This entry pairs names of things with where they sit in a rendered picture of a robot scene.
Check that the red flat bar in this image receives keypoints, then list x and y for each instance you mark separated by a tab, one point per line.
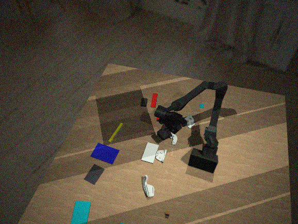
154	99

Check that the blue flat rectangular plate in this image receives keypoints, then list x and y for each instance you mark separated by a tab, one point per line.
104	153

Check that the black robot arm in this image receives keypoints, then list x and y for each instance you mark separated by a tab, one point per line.
211	147

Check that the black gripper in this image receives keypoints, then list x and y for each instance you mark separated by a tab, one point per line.
165	133

